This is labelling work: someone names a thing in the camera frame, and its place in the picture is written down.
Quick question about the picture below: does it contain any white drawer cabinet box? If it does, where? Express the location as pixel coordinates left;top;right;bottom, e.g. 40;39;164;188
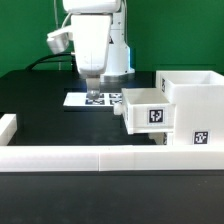
156;71;224;145

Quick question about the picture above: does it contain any white U-shaped fence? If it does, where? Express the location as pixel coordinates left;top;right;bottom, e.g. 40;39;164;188
0;114;224;172

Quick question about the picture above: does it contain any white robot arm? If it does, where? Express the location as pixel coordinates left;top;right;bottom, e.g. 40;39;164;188
63;0;134;99

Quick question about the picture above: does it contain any black cable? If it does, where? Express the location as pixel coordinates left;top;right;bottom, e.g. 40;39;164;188
25;51;76;72

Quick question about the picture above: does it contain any white marker base plate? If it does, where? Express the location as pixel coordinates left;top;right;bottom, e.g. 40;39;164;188
63;92;122;107

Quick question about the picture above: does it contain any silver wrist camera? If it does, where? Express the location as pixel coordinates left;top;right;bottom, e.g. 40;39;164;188
47;26;71;54

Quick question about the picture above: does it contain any white front drawer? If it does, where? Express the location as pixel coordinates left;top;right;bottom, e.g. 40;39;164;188
148;133;167;145

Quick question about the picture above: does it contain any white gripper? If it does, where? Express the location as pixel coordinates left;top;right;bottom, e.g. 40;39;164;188
63;0;121;99

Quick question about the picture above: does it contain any white drawer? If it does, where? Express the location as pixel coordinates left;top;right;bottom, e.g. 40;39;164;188
113;88;175;135
148;133;167;145

